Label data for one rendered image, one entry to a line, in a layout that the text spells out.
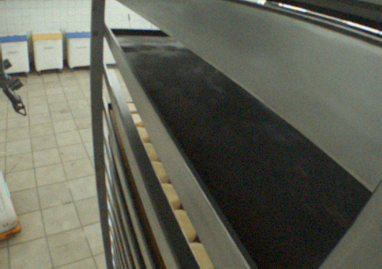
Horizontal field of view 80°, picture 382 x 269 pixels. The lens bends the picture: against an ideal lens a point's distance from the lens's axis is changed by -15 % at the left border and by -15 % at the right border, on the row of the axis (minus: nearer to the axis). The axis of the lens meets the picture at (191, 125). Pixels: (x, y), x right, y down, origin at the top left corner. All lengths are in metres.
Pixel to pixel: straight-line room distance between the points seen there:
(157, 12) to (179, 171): 0.11
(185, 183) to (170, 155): 0.03
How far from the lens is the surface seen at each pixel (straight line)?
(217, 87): 0.34
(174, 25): 0.16
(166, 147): 0.18
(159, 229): 0.24
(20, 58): 5.30
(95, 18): 0.59
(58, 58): 5.33
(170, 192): 0.40
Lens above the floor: 1.79
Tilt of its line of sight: 29 degrees down
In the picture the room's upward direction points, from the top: 9 degrees clockwise
